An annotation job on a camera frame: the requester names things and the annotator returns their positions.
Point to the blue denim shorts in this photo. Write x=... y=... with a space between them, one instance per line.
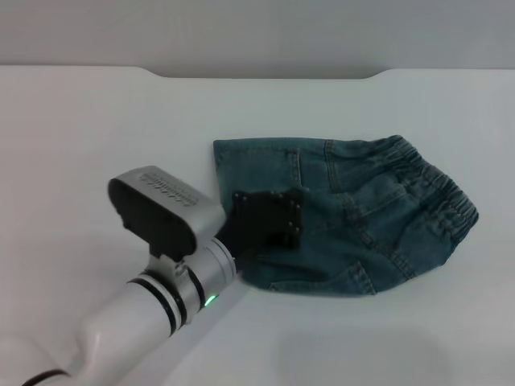
x=362 y=221

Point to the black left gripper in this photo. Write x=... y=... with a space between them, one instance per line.
x=257 y=225

